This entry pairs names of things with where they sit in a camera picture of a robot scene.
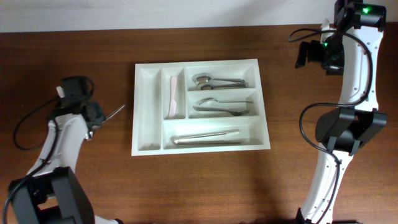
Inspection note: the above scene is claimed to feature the steel teaspoon angled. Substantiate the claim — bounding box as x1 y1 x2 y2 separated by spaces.
92 105 125 130

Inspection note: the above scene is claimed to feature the steel fork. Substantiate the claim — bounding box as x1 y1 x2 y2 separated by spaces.
196 98 253 105
193 106 250 116

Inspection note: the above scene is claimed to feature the pink plastic knife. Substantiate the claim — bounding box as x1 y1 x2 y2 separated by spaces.
168 76 178 119

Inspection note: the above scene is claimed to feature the steel tablespoon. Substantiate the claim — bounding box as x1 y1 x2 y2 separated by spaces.
192 73 245 83
194 82 249 91

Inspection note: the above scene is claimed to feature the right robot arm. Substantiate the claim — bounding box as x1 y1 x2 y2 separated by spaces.
294 0 387 223

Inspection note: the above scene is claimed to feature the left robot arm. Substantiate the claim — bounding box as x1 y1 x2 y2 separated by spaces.
2 76 121 224

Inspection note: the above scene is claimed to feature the white plastic cutlery tray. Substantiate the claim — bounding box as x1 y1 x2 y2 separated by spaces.
131 59 271 156

